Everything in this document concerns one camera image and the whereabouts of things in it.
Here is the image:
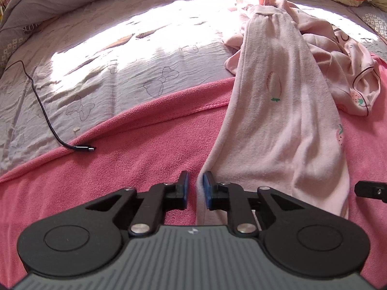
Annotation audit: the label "light pink strawberry pants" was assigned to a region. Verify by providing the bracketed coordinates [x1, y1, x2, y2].
[203, 6, 350, 217]

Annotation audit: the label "light pink strawberry top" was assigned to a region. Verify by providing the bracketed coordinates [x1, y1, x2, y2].
[224, 0, 381, 116]

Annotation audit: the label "pink terry towel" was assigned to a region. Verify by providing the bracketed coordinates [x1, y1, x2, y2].
[1, 56, 386, 288]

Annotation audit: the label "lilac printed bed sheet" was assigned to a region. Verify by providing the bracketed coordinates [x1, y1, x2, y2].
[0, 0, 387, 178]

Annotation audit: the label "black charging cable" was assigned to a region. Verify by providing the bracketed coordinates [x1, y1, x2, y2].
[3, 59, 97, 153]

